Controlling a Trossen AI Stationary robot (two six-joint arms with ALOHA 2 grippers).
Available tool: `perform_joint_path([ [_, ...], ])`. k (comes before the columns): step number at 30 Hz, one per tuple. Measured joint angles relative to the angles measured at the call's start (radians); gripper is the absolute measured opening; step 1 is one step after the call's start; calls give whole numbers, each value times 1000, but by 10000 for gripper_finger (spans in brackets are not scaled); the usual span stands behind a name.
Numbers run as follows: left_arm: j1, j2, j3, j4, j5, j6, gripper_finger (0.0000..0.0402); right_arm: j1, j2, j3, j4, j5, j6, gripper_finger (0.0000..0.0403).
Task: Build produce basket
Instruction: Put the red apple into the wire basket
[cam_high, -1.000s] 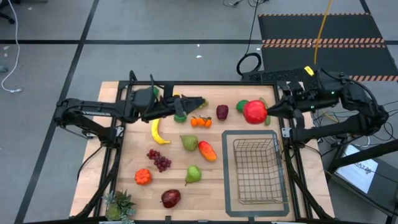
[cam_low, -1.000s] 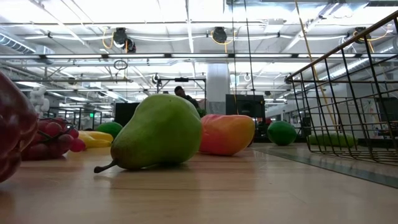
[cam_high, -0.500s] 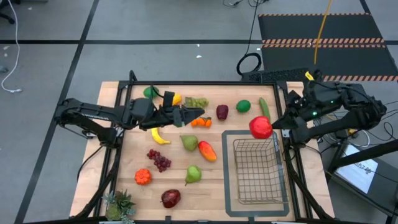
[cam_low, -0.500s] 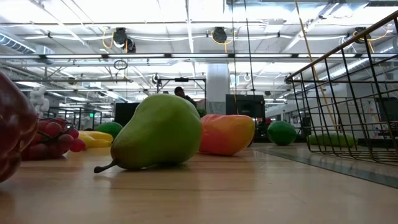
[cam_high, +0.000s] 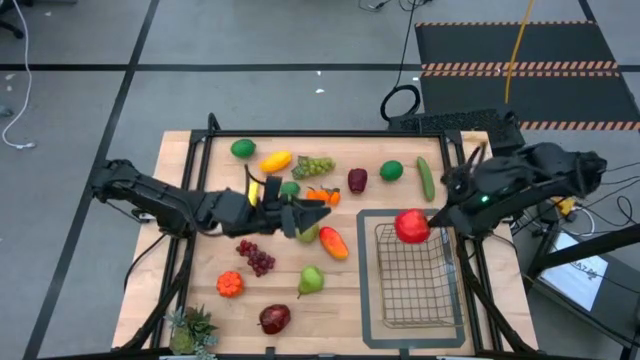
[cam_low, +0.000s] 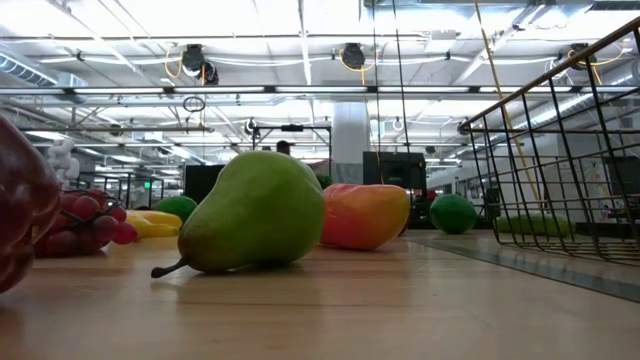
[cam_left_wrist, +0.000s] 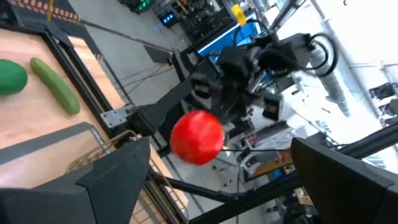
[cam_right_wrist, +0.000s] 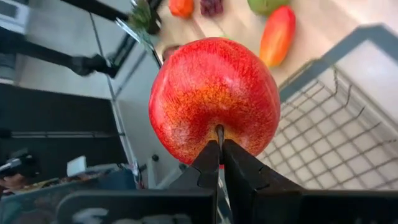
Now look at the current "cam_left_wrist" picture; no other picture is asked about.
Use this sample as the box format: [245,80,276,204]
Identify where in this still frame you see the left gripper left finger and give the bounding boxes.
[0,136,152,224]

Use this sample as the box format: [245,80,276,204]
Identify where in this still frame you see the yellow cable tag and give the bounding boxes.
[231,3,248,26]

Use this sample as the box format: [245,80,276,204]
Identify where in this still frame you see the computer tower blue lights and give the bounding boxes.
[157,9,180,29]

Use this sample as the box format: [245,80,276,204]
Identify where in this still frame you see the grey bordered placemat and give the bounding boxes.
[0,121,113,166]

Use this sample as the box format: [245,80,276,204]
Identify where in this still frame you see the wire basket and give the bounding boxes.
[67,129,190,224]

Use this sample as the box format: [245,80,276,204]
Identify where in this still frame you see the silver ventilation duct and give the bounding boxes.
[309,43,352,118]

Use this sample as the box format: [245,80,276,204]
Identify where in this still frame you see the computer tower green lights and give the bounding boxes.
[124,0,155,14]

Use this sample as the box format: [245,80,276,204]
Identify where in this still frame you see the large green lime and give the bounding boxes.
[0,58,29,96]

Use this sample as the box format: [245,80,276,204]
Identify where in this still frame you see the bright red apple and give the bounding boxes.
[169,110,225,166]

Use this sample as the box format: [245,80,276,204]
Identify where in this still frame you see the green cucumber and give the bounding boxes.
[29,57,81,116]

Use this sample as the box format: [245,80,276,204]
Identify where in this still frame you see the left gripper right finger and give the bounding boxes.
[290,136,398,224]

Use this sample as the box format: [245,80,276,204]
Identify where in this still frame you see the black hazard-striped floor mat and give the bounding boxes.
[0,0,83,26]

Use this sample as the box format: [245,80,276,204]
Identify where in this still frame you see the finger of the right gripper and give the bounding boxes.
[213,89,250,126]

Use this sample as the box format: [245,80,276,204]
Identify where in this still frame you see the blue lit monitor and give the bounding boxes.
[197,18,265,58]

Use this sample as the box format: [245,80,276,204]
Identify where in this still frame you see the yellow hanging cable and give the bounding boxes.
[46,0,55,22]

